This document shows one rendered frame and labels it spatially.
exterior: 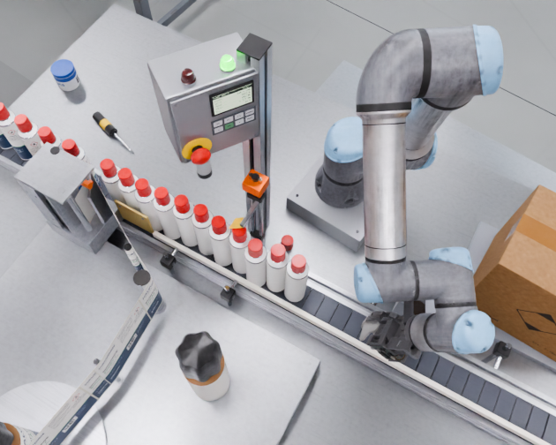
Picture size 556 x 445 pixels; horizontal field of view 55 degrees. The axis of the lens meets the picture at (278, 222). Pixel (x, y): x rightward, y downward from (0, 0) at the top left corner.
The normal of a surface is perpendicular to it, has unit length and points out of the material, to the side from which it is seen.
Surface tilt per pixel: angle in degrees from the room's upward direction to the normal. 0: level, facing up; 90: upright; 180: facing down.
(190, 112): 90
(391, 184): 40
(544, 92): 0
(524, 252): 0
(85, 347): 0
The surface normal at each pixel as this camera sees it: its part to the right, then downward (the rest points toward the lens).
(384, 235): -0.22, 0.22
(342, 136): -0.15, -0.46
